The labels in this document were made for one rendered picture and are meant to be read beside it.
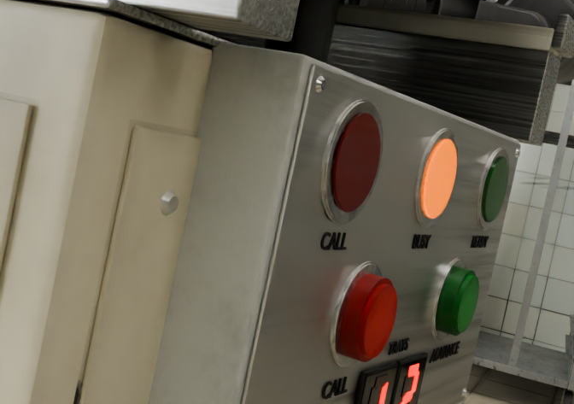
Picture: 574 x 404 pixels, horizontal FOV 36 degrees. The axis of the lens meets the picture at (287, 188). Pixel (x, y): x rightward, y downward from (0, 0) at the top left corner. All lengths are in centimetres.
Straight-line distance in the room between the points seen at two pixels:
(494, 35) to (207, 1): 29
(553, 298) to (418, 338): 390
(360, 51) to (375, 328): 25
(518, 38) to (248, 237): 27
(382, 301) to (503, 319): 401
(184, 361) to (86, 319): 4
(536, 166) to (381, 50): 377
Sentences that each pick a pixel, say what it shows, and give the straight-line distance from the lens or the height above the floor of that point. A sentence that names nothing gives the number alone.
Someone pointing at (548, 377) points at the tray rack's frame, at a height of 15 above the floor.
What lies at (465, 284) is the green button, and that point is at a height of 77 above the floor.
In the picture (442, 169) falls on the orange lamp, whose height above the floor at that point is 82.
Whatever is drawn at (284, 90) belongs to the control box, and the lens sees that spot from 25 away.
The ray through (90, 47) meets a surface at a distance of 23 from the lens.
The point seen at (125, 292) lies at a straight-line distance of 25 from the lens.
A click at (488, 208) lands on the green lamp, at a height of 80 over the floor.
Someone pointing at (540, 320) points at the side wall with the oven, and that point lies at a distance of 430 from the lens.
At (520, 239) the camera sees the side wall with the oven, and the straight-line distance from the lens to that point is 428.
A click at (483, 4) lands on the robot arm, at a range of 64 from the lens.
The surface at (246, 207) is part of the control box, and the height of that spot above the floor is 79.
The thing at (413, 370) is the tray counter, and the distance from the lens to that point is 38.
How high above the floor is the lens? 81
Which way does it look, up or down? 3 degrees down
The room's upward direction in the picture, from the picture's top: 12 degrees clockwise
